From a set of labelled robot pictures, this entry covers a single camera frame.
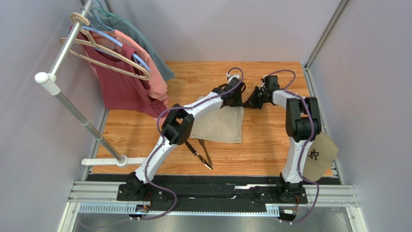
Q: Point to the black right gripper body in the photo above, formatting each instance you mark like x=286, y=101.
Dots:
x=257, y=96

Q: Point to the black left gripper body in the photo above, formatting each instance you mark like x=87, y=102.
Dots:
x=238, y=102

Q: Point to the beige cloth napkin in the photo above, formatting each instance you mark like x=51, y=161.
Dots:
x=223, y=125

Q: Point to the silver fork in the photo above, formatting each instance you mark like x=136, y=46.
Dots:
x=206, y=152

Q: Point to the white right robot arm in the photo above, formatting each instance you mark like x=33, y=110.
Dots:
x=302, y=125

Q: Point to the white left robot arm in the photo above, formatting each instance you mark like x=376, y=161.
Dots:
x=175, y=131

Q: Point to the silver table knife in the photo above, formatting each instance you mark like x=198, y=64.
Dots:
x=197, y=154

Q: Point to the salmon pink t-shirt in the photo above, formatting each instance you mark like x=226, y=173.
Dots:
x=145, y=61

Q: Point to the beige baseball cap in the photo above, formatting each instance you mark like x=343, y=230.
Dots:
x=322, y=153

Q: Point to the dark red t-shirt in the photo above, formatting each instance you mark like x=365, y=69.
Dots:
x=122, y=83

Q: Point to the teal green shirt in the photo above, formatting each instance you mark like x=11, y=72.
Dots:
x=119, y=23

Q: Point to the beige wooden hanger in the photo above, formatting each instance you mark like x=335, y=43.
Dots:
x=90, y=42

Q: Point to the blue plastic hanger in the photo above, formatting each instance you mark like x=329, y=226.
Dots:
x=139, y=61

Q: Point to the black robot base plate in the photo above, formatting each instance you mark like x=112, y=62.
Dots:
x=260, y=194

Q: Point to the green wire hanger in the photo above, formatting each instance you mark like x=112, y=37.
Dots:
x=99, y=13

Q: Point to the aluminium frame rail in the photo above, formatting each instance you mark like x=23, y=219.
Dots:
x=101, y=197

